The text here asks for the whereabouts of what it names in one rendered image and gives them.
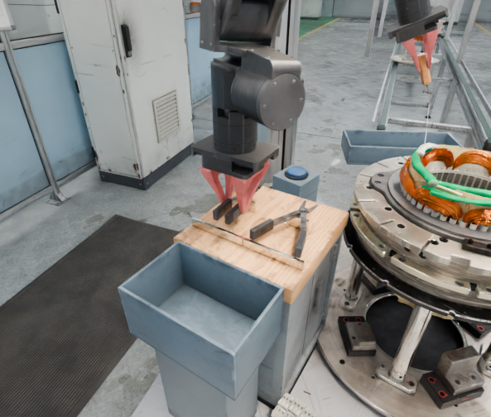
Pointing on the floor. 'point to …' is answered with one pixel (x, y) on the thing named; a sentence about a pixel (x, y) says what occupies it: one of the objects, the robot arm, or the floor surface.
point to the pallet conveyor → (479, 136)
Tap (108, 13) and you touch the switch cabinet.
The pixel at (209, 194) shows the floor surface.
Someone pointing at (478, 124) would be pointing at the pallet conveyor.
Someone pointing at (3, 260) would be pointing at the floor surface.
